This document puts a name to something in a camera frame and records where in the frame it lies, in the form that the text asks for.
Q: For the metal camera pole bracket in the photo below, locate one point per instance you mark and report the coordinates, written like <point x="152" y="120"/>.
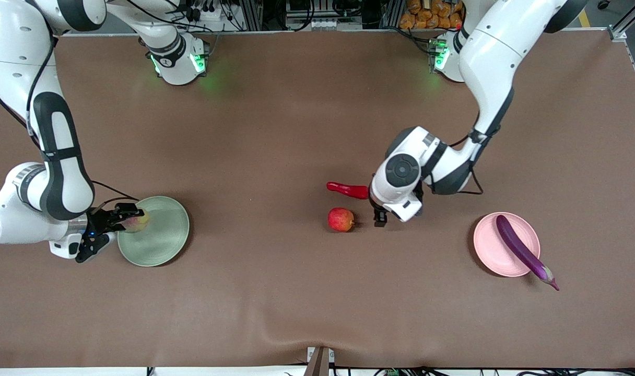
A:
<point x="320" y="363"/>

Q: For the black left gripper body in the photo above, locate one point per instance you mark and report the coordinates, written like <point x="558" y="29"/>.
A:
<point x="380" y="215"/>

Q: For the pale green plate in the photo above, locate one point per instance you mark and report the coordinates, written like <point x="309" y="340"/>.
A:
<point x="158" y="237"/>

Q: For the purple eggplant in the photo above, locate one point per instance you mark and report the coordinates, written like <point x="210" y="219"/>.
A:
<point x="521" y="250"/>

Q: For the red chili pepper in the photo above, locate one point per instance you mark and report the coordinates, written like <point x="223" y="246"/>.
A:
<point x="349" y="190"/>

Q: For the white power strip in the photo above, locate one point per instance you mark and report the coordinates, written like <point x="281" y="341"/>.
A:
<point x="205" y="14"/>

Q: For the pink plate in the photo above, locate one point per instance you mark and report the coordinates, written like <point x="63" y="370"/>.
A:
<point x="492" y="245"/>

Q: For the white terminal block row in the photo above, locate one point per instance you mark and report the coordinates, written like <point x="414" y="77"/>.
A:
<point x="328" y="24"/>

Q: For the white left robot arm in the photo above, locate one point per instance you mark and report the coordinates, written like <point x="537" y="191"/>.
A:
<point x="492" y="57"/>

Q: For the green pink peach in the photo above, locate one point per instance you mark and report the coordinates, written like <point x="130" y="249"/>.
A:
<point x="139" y="223"/>

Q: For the red apple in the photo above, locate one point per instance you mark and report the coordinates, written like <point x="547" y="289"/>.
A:
<point x="340" y="220"/>

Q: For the bag of orange items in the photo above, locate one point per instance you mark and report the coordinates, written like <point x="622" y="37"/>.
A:
<point x="427" y="18"/>

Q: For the aluminium frame post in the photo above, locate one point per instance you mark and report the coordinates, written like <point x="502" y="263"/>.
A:
<point x="252" y="13"/>
<point x="390" y="13"/>

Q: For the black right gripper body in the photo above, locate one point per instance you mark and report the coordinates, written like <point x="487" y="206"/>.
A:
<point x="101" y="218"/>

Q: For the aluminium frame corner profile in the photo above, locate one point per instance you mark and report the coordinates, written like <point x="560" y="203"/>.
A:
<point x="618" y="32"/>

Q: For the brown table cloth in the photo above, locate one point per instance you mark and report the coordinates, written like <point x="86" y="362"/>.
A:
<point x="296" y="292"/>

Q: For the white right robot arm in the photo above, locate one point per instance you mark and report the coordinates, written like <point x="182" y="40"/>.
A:
<point x="61" y="172"/>

